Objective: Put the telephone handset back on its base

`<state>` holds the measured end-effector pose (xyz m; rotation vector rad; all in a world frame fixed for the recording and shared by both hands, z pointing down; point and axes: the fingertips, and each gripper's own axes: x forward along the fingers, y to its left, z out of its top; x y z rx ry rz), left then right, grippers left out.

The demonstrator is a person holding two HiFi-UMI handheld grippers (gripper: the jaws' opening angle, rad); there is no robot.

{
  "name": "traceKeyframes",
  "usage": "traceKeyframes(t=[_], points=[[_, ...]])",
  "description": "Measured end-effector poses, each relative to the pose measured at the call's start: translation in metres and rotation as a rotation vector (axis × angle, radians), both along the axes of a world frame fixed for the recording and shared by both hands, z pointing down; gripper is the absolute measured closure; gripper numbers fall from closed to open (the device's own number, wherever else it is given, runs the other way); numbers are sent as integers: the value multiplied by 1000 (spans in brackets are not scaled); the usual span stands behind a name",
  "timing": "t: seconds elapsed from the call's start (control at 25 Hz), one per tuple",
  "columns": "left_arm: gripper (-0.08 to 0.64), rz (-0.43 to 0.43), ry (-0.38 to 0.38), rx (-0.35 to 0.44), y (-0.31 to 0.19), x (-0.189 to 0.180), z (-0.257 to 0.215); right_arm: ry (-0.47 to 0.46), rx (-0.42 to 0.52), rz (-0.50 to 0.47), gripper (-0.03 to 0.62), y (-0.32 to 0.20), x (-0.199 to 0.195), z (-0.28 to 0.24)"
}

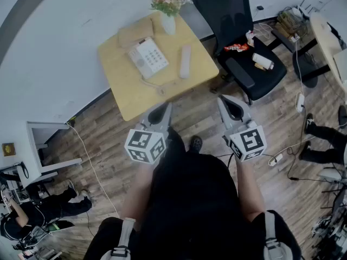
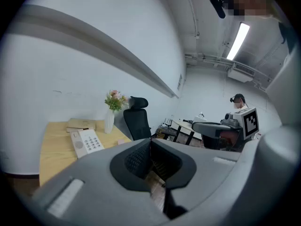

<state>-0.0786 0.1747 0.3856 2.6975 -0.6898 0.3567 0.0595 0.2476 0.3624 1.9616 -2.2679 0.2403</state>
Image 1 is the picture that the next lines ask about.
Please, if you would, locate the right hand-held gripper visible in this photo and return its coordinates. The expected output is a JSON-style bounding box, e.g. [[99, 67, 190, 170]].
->
[[217, 95, 268, 163]]

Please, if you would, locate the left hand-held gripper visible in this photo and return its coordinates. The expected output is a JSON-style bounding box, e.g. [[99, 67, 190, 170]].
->
[[124, 102, 174, 164]]

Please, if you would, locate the person's left forearm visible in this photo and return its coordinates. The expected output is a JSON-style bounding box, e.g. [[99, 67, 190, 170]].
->
[[119, 161, 155, 222]]

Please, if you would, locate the person's right forearm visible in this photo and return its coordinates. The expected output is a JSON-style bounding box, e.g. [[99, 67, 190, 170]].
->
[[234, 158, 265, 223]]

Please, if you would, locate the white desk telephone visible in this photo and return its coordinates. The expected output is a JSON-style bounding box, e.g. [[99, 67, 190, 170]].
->
[[127, 36, 169, 80]]

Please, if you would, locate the light wooden table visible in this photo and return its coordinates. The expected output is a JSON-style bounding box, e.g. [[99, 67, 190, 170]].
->
[[97, 12, 220, 122]]

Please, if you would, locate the person's black shoe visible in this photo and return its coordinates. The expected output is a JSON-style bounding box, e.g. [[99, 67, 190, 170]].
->
[[189, 135, 203, 153]]

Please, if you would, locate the white bottle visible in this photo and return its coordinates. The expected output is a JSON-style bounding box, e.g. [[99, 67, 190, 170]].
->
[[252, 53, 275, 70]]

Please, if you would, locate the white power strip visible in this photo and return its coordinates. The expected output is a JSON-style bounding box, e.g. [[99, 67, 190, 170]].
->
[[268, 153, 284, 166], [295, 92, 306, 113]]

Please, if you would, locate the red snack packet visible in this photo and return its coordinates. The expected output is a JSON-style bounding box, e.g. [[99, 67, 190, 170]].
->
[[223, 43, 250, 53]]

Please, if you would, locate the person's black clothing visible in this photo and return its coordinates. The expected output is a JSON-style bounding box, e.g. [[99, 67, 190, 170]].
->
[[83, 127, 303, 260]]

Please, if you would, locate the brown paper envelope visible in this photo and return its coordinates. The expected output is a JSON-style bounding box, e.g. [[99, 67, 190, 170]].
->
[[117, 17, 155, 48]]

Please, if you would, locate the white ribbed vase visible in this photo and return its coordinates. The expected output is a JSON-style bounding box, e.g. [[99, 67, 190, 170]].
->
[[159, 11, 176, 36]]

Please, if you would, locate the black mesh office chair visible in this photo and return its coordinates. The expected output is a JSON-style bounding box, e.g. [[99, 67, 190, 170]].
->
[[191, 0, 288, 105]]

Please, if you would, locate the brown cardboard box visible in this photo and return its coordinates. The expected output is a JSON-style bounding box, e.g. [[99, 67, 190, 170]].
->
[[276, 9, 301, 35]]

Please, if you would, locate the pink flower bouquet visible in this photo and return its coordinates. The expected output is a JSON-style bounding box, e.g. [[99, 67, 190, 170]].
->
[[150, 0, 194, 17]]

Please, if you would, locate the round white table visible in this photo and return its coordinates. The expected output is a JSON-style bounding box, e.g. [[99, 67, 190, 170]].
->
[[309, 11, 347, 90]]

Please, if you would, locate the white router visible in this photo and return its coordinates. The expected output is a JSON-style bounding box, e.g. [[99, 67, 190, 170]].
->
[[292, 0, 317, 18]]

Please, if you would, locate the white desk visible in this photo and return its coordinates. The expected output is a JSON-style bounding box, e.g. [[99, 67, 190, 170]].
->
[[25, 120, 83, 185]]

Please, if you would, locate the long white cable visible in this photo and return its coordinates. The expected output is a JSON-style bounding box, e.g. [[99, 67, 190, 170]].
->
[[66, 122, 120, 219]]

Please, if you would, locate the grey backpack strap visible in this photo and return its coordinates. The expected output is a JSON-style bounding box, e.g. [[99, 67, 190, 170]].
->
[[100, 217, 136, 260], [262, 211, 288, 260]]

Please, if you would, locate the brown picture frame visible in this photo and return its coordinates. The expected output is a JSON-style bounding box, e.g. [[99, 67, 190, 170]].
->
[[2, 142, 16, 157]]

